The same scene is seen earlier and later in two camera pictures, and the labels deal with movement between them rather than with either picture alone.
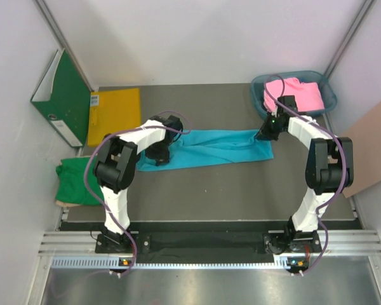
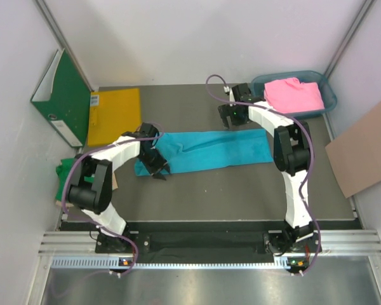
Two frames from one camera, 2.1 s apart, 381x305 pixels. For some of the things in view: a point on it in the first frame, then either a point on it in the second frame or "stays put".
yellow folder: (112, 112) stays put
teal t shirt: (199, 147) stays put
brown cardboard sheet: (373, 140) stays put
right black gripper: (265, 133) to (225, 111)
